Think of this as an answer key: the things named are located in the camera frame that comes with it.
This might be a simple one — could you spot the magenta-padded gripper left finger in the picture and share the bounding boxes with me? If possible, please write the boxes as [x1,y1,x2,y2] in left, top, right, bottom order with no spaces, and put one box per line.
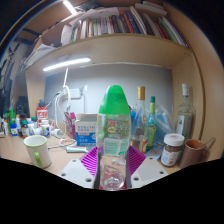
[58,146,101,190]

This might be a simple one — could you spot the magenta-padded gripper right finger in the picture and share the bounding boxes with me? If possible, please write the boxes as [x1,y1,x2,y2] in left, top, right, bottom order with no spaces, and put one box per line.
[125,145,169,189]

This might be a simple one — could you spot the clear green-capped plastic bottle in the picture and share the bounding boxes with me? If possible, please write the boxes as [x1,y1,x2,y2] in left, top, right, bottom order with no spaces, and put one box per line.
[95,84,132,191]

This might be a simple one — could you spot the white-lidded brown jar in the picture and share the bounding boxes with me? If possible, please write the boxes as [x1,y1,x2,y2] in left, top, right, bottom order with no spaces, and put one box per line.
[160,133,186,168]

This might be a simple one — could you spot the white and blue carton box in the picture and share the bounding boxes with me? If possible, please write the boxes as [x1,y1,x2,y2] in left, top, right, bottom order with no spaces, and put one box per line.
[74,113,99,148]

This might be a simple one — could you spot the green glass bottle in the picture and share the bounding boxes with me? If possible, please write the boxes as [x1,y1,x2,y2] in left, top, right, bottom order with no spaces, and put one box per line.
[145,95,158,153]

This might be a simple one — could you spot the brown cup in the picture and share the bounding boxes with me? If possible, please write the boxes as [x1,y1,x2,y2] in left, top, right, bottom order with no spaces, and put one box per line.
[178,138,206,170]

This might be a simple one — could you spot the pink pouch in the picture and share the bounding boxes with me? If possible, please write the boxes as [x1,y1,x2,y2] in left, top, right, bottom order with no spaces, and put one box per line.
[63,111,78,140]

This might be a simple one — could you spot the clear gold-capped glass bottle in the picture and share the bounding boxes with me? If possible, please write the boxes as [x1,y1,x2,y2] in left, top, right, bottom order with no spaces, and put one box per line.
[131,85,150,154]

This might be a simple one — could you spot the red-labelled white jar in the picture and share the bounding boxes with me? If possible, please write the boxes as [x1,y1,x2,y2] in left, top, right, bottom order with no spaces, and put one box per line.
[36,106,49,128]

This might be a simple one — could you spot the clear white-capped glass bottle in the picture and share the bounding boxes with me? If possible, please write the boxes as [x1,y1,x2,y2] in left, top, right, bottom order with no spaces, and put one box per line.
[175,83,196,140]

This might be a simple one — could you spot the small dark bottle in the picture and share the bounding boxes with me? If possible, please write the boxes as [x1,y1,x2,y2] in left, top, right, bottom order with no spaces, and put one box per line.
[20,119,30,139]

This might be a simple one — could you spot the small blue-capped white bottle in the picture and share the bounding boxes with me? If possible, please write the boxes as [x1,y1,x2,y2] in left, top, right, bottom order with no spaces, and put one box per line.
[9,122,19,138]

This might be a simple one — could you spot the white light bar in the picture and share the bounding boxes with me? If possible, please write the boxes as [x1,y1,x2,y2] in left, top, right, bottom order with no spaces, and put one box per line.
[42,57,92,72]

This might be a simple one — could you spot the white mug with green handle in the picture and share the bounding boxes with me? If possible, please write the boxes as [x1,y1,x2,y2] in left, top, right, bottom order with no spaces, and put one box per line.
[23,134,53,169]

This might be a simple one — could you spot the white cable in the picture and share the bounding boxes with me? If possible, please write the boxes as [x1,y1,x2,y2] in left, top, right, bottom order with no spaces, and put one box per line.
[53,85,79,148]

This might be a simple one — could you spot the white wall socket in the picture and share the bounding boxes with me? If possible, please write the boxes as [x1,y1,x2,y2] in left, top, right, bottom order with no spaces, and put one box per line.
[69,87,83,99]

